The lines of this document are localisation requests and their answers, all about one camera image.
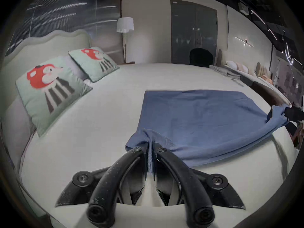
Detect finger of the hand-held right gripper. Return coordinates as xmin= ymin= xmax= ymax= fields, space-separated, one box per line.
xmin=285 ymin=105 xmax=304 ymax=123

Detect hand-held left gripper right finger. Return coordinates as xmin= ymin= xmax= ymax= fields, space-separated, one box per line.
xmin=154 ymin=146 xmax=246 ymax=228

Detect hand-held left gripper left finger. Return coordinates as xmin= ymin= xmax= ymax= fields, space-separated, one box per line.
xmin=55 ymin=146 xmax=146 ymax=228

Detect blue shirt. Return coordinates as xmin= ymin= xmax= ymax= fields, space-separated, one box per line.
xmin=125 ymin=89 xmax=291 ymax=180

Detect bed with brown base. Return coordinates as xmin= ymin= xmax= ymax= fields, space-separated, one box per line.
xmin=218 ymin=49 xmax=293 ymax=107

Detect bed with white sheet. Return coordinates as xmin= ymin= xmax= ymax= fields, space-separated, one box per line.
xmin=20 ymin=63 xmax=300 ymax=228

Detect stack of folded grey cloths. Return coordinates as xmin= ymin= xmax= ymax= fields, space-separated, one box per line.
xmin=209 ymin=64 xmax=245 ymax=87

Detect large mushroom print cushion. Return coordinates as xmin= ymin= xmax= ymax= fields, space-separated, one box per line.
xmin=15 ymin=56 xmax=93 ymax=138

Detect pale grey pillow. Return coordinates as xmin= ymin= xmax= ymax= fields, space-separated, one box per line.
xmin=1 ymin=96 xmax=36 ymax=173

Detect black chair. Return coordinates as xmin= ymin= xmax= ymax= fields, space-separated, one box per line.
xmin=189 ymin=48 xmax=214 ymax=67

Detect small mushroom print cushion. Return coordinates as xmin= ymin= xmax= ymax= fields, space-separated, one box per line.
xmin=68 ymin=47 xmax=120 ymax=83

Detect dark grey double door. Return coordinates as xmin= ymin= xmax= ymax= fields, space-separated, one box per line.
xmin=170 ymin=0 xmax=218 ymax=65

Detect padded pale headboard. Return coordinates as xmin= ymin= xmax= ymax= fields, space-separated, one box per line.
xmin=3 ymin=29 xmax=93 ymax=67

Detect white floor lamp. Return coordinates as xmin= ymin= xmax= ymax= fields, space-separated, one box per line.
xmin=116 ymin=17 xmax=134 ymax=64

